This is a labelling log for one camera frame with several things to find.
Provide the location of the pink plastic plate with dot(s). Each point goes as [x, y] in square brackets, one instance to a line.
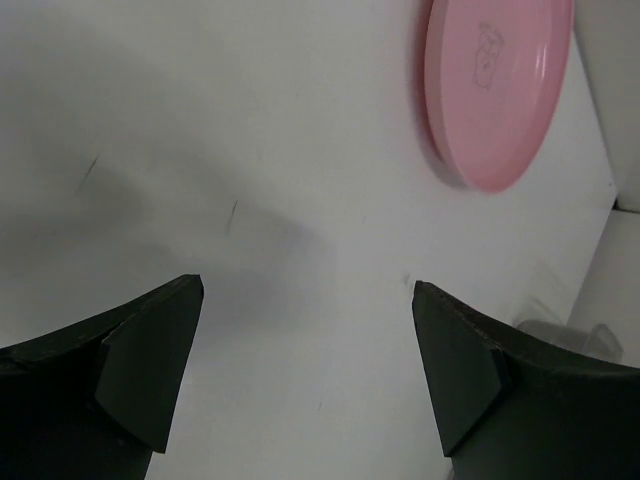
[493, 74]

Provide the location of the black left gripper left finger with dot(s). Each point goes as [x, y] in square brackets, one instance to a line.
[96, 399]

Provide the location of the clear plastic bin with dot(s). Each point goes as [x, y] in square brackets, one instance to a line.
[599, 342]

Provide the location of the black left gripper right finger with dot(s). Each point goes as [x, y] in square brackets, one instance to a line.
[510, 406]

